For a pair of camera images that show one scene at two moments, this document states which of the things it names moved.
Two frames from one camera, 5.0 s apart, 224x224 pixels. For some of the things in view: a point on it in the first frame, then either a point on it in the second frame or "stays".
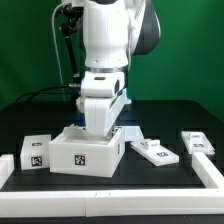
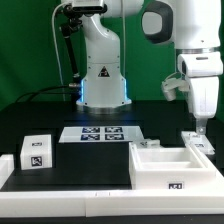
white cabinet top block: (35, 152) stays
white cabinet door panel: (197, 142) stays
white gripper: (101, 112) to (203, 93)
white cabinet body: (75, 151) to (168, 169)
